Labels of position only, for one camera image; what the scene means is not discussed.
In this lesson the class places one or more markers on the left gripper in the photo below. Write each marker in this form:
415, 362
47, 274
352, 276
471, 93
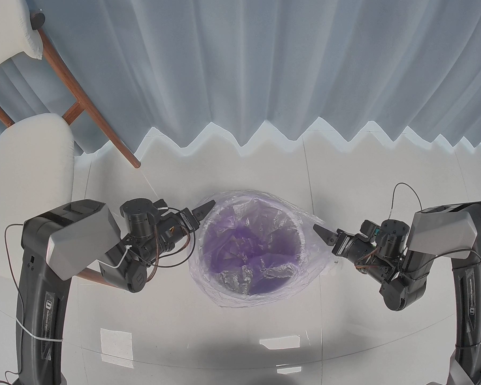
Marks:
176, 235

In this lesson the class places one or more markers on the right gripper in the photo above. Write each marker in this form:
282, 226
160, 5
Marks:
356, 249

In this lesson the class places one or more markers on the purple plastic bag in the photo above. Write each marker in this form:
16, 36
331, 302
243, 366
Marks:
248, 247

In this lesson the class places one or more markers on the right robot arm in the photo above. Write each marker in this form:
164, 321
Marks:
445, 231

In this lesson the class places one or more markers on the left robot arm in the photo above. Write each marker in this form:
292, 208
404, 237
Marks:
36, 295

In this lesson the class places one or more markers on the pale blue curtain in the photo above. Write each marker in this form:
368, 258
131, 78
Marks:
264, 54

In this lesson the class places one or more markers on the wooden chair with white cushions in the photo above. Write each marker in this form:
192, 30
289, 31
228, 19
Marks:
32, 167

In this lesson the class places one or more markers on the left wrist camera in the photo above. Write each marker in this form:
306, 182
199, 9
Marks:
163, 209

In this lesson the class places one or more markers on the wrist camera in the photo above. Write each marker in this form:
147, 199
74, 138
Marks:
163, 209
368, 229

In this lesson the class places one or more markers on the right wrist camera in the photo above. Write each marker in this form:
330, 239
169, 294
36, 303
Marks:
368, 229

